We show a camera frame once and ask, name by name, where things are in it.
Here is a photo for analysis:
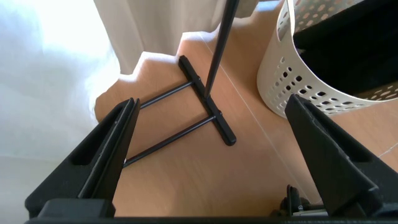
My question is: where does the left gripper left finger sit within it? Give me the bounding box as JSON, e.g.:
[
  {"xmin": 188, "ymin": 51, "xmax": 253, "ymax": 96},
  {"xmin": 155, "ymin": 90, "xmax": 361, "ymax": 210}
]
[{"xmin": 24, "ymin": 98, "xmax": 141, "ymax": 218}]

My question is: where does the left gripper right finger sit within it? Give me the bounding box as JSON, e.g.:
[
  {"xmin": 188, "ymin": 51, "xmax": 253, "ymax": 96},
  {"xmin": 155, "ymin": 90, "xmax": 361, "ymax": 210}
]
[{"xmin": 285, "ymin": 93, "xmax": 398, "ymax": 217}]

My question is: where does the black garment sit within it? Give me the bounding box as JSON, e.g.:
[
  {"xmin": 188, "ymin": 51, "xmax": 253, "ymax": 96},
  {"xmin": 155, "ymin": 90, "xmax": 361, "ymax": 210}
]
[{"xmin": 292, "ymin": 0, "xmax": 398, "ymax": 96}]

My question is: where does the white laundry basket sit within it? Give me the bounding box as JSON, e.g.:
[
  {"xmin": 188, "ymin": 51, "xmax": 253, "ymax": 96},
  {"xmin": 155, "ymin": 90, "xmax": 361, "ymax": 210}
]
[{"xmin": 256, "ymin": 0, "xmax": 398, "ymax": 119}]

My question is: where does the black clothes rack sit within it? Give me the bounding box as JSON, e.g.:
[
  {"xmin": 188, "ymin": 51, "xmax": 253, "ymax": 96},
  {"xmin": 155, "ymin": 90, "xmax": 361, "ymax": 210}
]
[{"xmin": 123, "ymin": 0, "xmax": 241, "ymax": 169}]

